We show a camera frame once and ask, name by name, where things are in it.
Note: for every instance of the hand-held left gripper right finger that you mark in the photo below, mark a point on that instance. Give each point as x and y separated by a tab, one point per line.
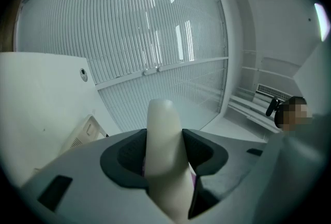
204	153

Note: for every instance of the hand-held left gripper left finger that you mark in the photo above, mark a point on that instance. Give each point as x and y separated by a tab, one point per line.
121	158

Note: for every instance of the purple cloth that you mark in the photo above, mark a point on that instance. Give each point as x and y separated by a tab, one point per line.
194	179

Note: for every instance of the beige telephone base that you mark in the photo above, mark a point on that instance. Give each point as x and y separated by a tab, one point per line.
85	132

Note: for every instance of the white slatted window blind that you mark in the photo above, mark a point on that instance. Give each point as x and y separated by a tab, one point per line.
168	93
116	23

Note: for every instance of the white air conditioner vent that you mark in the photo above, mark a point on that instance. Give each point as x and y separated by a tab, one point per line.
271	93

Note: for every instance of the person's head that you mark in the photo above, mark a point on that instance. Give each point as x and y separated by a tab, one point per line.
294	117

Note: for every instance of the white table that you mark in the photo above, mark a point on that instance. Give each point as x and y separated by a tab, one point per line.
38	101

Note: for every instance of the white ceiling light panel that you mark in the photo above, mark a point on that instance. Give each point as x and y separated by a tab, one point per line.
322	21

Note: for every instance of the black head-worn camera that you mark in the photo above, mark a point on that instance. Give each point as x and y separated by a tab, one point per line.
272	107

